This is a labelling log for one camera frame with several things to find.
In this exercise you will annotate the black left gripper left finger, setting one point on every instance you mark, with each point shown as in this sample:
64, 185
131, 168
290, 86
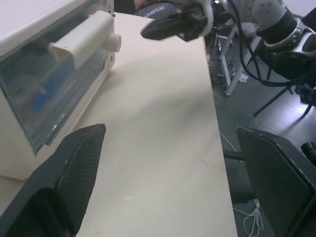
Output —
74, 177

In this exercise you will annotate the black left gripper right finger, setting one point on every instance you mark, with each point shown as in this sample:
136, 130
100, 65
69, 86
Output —
279, 187

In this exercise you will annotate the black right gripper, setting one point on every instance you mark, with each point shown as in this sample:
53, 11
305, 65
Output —
192, 24

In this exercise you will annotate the white oven knob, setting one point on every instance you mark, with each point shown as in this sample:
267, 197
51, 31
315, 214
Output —
115, 42

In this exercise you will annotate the cream toaster oven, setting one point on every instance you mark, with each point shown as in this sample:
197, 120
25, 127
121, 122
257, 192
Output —
14, 22

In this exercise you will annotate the dark grey printed bag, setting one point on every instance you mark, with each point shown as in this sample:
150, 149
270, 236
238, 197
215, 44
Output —
158, 11

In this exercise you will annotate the black round object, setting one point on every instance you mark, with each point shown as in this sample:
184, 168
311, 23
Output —
309, 150

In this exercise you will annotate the black stand legs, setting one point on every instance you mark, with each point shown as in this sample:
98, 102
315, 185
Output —
279, 98

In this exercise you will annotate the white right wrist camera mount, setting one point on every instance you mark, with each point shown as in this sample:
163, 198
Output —
207, 14

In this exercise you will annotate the white metal table frame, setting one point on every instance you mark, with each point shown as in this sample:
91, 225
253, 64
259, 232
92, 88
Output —
232, 66

